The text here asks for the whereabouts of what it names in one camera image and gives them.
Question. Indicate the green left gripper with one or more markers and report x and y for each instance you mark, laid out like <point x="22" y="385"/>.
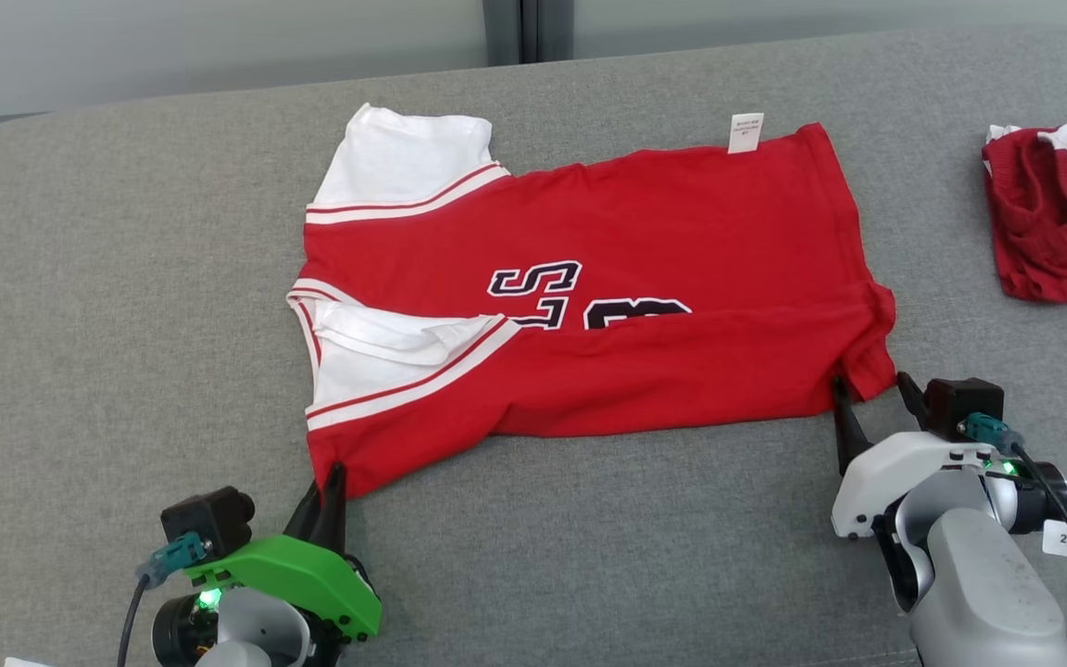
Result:
<point x="302" y="570"/>

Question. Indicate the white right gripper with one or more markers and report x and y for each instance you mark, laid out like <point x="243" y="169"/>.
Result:
<point x="876" y="472"/>

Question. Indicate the red shorts with white stripe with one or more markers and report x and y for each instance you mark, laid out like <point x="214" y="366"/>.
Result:
<point x="1061" y="232"/>

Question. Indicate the red Bulls jersey white sleeves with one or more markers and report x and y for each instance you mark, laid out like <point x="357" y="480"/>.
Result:
<point x="682" y="241"/>

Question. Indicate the white tape tag left arm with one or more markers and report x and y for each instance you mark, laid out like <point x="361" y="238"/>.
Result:
<point x="29" y="662"/>

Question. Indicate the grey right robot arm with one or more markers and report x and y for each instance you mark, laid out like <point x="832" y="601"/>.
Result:
<point x="978" y="593"/>

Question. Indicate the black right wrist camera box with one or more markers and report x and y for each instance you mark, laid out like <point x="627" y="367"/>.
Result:
<point x="960" y="403"/>

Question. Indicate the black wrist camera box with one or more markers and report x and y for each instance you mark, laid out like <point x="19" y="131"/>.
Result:
<point x="960" y="403"/>
<point x="209" y="521"/>

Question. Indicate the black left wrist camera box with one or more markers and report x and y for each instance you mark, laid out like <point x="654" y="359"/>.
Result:
<point x="209" y="521"/>

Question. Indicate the grey partition post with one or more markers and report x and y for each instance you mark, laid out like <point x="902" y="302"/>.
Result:
<point x="501" y="28"/>

